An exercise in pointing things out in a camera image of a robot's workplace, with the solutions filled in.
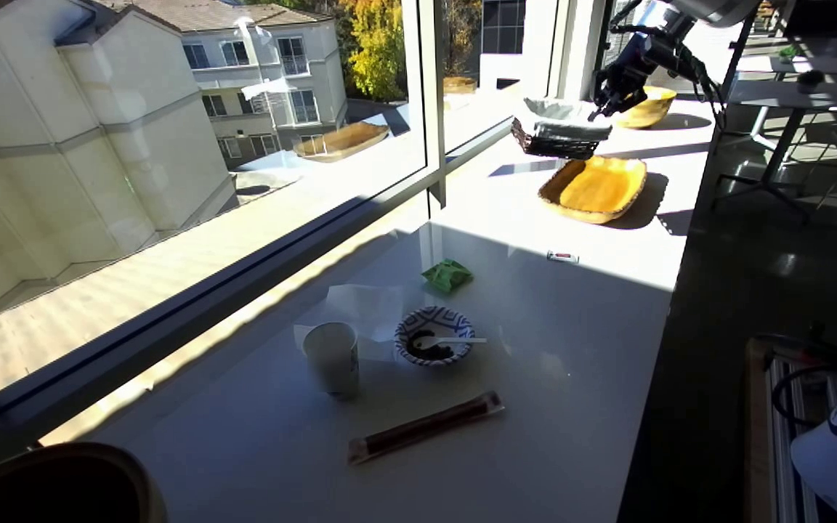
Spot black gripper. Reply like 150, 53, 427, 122
592, 40, 656, 117

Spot white and black woven box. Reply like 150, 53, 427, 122
510, 96, 613, 161

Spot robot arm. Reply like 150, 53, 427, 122
592, 0, 759, 117

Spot yellow bowl far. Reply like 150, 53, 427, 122
619, 87, 676, 130

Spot small clear wrapper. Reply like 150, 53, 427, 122
547, 254, 582, 265

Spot small green packet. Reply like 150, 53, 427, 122
425, 260, 473, 296

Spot white spoon in bowl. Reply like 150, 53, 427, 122
409, 335, 484, 353

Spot small blue patterned bowl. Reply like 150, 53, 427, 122
396, 305, 473, 370

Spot white paper cup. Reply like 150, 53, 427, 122
301, 322, 361, 402

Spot wrapped chopsticks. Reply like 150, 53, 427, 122
348, 393, 506, 465

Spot round wooden bowl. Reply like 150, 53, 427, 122
0, 443, 164, 523

